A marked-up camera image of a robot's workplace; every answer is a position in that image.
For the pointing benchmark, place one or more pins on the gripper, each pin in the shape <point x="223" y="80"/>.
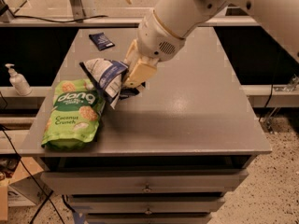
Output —
<point x="156" y="40"/>

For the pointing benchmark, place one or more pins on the blue chip bag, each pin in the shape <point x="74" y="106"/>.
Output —
<point x="106" y="76"/>

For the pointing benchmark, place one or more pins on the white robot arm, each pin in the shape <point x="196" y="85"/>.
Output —
<point x="163" y="31"/>

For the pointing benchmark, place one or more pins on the green rice chip bag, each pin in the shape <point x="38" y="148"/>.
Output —
<point x="75" y="116"/>

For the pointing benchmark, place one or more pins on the small dark blue packet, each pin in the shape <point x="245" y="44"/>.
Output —
<point x="101" y="41"/>

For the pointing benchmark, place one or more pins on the grey drawer cabinet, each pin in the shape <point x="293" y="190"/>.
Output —
<point x="192" y="116"/>

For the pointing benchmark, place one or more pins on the white pump bottle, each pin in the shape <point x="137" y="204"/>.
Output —
<point x="18" y="81"/>

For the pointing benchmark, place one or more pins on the top grey drawer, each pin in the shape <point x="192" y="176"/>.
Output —
<point x="144" y="182"/>

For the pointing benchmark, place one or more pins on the grey drawer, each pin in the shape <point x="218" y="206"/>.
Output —
<point x="149" y="219"/>
<point x="144" y="182"/>
<point x="146" y="204"/>

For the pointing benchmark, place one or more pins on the middle grey drawer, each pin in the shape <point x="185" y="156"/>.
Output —
<point x="146" y="204"/>

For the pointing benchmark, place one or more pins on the bottom grey drawer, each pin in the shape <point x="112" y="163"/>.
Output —
<point x="149" y="219"/>

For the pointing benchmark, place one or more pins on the cardboard box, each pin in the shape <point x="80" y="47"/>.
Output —
<point x="20" y="184"/>

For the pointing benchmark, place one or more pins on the grey metal frame leg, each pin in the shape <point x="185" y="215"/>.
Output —
<point x="82" y="9"/>

